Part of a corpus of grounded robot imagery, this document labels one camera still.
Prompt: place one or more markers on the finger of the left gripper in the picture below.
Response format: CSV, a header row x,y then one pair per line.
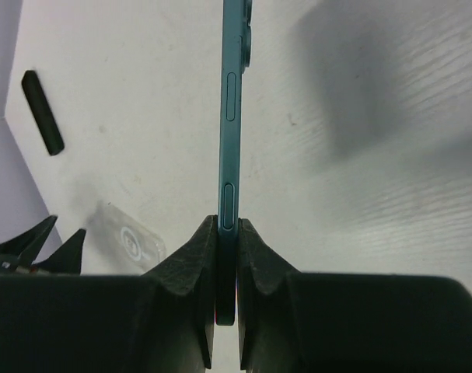
x,y
67,259
24,249

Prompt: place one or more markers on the black phone clear case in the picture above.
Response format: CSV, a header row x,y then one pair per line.
x,y
236,53

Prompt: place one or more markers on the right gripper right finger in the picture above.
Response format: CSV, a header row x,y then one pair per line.
x,y
293,321

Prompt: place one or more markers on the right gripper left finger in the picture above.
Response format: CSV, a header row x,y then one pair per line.
x,y
160,321

